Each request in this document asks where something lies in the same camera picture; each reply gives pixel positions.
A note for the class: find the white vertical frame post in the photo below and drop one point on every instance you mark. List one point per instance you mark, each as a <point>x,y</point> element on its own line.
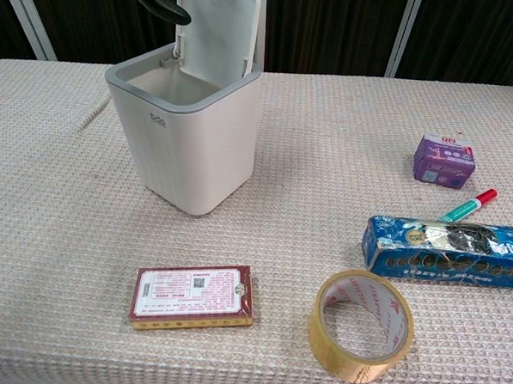
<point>402,34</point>
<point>31,12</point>

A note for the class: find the green marker red cap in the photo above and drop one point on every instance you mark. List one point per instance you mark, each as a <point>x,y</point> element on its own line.
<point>462,208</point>

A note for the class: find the white plastic lid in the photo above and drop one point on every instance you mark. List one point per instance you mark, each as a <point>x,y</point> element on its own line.
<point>218,24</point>

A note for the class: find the long blue cardboard box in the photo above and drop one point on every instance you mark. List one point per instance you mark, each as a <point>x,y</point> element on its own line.
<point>447,251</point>

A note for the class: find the white trash bin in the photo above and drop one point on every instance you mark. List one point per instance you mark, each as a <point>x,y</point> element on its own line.
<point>186,145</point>

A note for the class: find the clear packing tape roll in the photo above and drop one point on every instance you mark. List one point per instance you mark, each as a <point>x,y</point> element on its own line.
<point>397,332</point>

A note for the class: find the small purple box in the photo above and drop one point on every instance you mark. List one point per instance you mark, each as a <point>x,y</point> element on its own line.
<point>443,164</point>

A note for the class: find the red playing card box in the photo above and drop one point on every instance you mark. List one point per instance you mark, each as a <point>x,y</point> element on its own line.
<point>191,296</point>

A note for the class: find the beige waffle tablecloth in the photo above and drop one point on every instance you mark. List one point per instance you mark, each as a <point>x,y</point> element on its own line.
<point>65,233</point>

